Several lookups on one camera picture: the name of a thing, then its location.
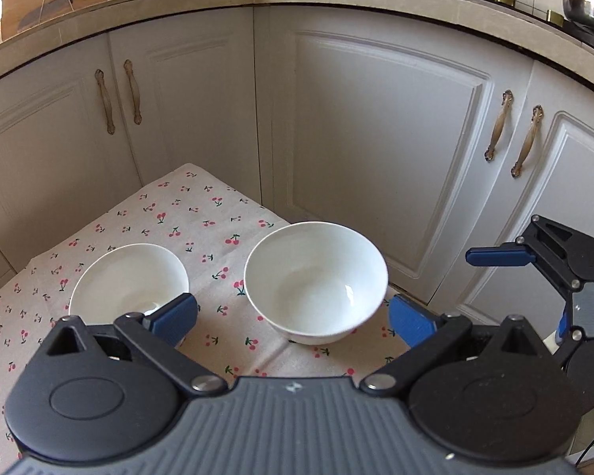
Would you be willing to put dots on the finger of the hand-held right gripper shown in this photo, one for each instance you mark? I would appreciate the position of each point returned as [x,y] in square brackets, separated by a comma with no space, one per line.
[563,321]
[500,256]

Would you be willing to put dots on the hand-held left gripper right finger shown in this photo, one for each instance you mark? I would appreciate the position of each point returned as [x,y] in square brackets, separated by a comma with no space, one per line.
[411,324]

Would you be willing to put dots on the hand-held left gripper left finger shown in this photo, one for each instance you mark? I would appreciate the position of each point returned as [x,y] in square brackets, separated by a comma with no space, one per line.
[173,317]

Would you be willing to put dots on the large white floral bowl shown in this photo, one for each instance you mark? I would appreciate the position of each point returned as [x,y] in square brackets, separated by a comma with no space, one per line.
[123,277]

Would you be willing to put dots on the cherry-print tablecloth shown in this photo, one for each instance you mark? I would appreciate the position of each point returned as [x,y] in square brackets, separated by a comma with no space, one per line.
[128,217]

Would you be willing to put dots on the large white cabinet door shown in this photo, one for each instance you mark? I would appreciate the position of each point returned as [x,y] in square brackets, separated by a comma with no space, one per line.
[376,148]

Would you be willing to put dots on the black gas stove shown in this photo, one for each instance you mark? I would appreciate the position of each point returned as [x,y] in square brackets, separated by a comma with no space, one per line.
[530,7]

